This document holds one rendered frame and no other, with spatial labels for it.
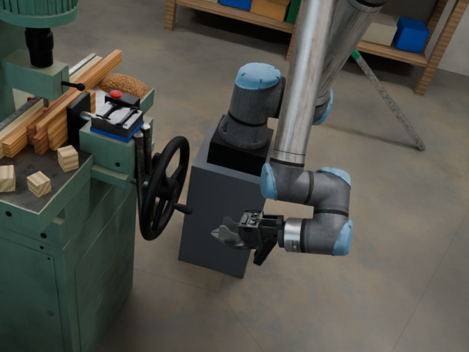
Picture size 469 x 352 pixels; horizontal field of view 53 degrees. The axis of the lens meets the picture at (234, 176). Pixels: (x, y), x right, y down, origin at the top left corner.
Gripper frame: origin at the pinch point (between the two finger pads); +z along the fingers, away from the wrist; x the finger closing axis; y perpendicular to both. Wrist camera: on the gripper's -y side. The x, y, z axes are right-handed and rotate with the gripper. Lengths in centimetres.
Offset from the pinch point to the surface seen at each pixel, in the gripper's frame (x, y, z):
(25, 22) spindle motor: 9, 65, 26
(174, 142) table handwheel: -0.3, 30.1, 5.3
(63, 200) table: 21.2, 27.8, 25.1
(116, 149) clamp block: 7.0, 32.7, 17.0
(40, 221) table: 29.7, 28.9, 24.8
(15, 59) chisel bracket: 2, 55, 39
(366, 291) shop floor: -60, -86, -36
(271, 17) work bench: -278, -27, 49
